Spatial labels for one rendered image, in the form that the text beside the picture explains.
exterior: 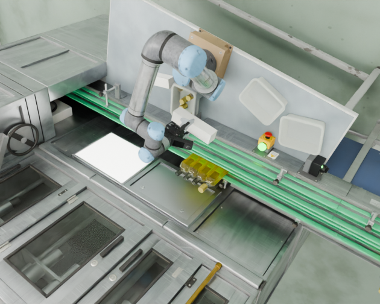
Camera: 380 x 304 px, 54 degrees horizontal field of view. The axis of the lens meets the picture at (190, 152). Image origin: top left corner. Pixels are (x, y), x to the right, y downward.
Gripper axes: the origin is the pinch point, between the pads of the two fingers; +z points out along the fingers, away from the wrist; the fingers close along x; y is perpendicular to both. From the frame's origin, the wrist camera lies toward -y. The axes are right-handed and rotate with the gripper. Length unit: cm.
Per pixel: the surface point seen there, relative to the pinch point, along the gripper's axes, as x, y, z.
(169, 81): 6.4, 37.6, 28.9
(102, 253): 47, -2, -61
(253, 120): 2.5, -18.8, 34.2
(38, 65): 30, 122, 0
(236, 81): -13.7, -1.2, 34.2
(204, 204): 40.5, -22.3, -4.1
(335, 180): 5, -72, 31
